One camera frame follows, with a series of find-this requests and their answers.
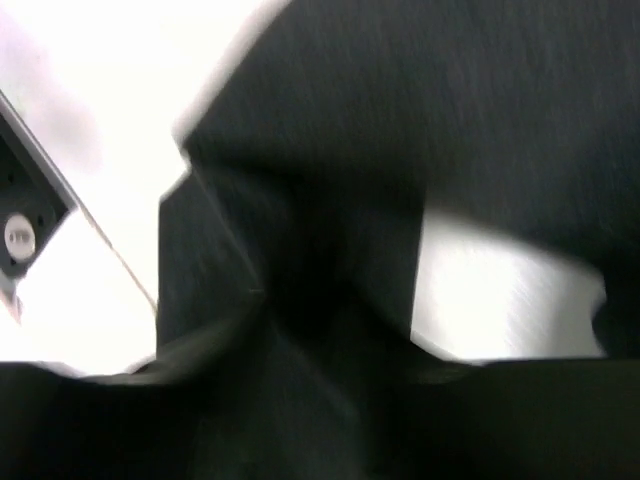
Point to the black trousers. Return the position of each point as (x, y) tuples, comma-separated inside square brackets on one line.
[(288, 258)]

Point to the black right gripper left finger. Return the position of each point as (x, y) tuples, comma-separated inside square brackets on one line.
[(54, 427)]

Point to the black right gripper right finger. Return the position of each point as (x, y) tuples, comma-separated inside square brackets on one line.
[(572, 419)]

